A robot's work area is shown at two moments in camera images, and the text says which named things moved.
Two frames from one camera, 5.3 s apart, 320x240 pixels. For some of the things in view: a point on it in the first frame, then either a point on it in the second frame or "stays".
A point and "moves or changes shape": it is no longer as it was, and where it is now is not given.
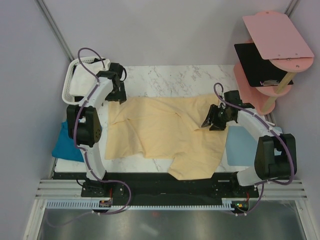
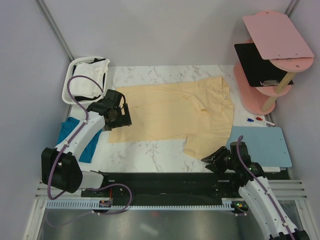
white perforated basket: [67, 97] stays
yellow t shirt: [167, 127] moves or changes shape
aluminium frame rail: [60, 189] stays
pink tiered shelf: [276, 38] stays
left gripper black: [120, 96] -> [124, 120]
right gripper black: [217, 125] -> [217, 155]
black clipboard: [259, 71] stays
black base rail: [123, 187] stays
